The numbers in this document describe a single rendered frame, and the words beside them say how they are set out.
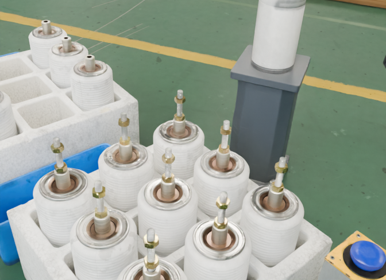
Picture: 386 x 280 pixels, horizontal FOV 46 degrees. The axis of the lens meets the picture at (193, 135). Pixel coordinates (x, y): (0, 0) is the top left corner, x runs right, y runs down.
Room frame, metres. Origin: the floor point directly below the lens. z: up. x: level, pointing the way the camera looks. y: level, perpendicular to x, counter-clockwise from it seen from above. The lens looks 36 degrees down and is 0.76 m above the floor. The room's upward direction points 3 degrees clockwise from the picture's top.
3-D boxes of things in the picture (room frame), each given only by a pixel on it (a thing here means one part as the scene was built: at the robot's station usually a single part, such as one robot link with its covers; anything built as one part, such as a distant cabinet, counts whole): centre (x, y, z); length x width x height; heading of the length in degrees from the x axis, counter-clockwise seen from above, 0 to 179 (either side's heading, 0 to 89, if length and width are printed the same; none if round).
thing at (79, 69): (0.92, 0.24, 0.25); 0.08 x 0.08 x 0.01
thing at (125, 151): (0.62, 0.11, 0.26); 0.02 x 0.02 x 0.03
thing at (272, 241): (0.52, -0.13, 0.16); 0.10 x 0.10 x 0.18
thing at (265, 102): (0.90, -0.16, 0.15); 0.15 x 0.15 x 0.30; 71
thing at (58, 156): (0.54, 0.20, 0.31); 0.01 x 0.01 x 0.08
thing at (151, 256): (0.36, 0.04, 0.31); 0.01 x 0.01 x 0.08
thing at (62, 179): (0.54, 0.20, 0.26); 0.02 x 0.02 x 0.03
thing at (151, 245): (0.36, 0.04, 0.33); 0.02 x 0.02 x 0.01; 19
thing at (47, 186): (0.54, 0.20, 0.25); 0.08 x 0.08 x 0.01
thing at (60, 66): (1.01, 0.31, 0.16); 0.10 x 0.10 x 0.18
